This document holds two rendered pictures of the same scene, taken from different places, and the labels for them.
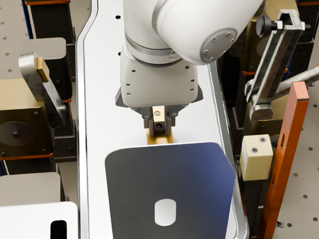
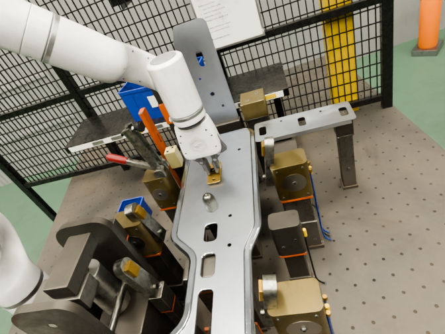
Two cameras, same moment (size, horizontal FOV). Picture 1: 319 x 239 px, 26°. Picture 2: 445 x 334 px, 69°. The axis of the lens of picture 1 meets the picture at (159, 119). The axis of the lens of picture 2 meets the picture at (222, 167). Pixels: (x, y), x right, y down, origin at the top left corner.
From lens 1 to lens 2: 1.31 m
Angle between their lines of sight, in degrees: 89
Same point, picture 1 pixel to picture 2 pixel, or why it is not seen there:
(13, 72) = not seen: outside the picture
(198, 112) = (193, 187)
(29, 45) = (294, 220)
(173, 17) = not seen: hidden behind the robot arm
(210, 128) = (190, 180)
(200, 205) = (189, 59)
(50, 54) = (278, 215)
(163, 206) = not seen: hidden behind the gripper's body
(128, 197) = (207, 44)
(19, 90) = (283, 160)
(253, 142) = (171, 150)
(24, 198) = (282, 146)
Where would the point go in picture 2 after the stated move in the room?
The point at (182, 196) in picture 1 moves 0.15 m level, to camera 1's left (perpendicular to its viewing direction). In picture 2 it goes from (192, 52) to (240, 38)
